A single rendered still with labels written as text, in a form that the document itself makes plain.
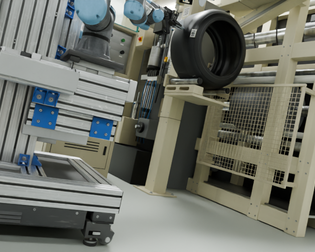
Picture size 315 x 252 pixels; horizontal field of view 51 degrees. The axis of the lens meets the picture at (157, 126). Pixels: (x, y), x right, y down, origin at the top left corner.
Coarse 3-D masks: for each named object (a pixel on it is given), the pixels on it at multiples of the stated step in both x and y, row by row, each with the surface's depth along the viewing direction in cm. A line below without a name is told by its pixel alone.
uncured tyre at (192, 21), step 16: (192, 16) 239; (208, 16) 231; (224, 16) 239; (176, 32) 242; (208, 32) 269; (224, 32) 267; (240, 32) 249; (176, 48) 239; (192, 48) 228; (224, 48) 274; (240, 48) 252; (176, 64) 244; (192, 64) 231; (224, 64) 275; (240, 64) 252; (208, 80) 238; (224, 80) 245
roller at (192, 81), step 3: (180, 78) 250; (183, 78) 246; (186, 78) 243; (189, 78) 240; (192, 78) 237; (195, 78) 234; (198, 78) 231; (171, 81) 257; (174, 81) 254; (177, 81) 251; (180, 81) 247; (183, 81) 244; (186, 81) 241; (189, 81) 238; (192, 81) 236; (195, 81) 233; (198, 81) 231; (201, 81) 233
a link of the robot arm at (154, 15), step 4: (148, 4) 200; (148, 8) 200; (152, 8) 202; (148, 12) 201; (152, 12) 202; (156, 12) 201; (160, 12) 202; (148, 16) 203; (152, 16) 202; (156, 16) 201; (160, 16) 203; (148, 20) 208; (152, 20) 205; (156, 20) 203; (160, 20) 204
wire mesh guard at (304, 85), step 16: (256, 96) 248; (208, 112) 289; (224, 112) 273; (256, 112) 245; (288, 112) 222; (208, 128) 285; (240, 128) 255; (256, 128) 242; (240, 144) 252; (256, 144) 239; (256, 160) 237; (288, 160) 215
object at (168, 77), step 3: (165, 75) 259; (168, 75) 259; (171, 75) 260; (165, 78) 258; (168, 78) 259; (171, 78) 260; (174, 78) 262; (177, 78) 264; (165, 81) 258; (168, 81) 259; (165, 84) 258; (168, 84) 259; (171, 84) 261; (174, 84) 263; (177, 84) 264; (180, 84) 266
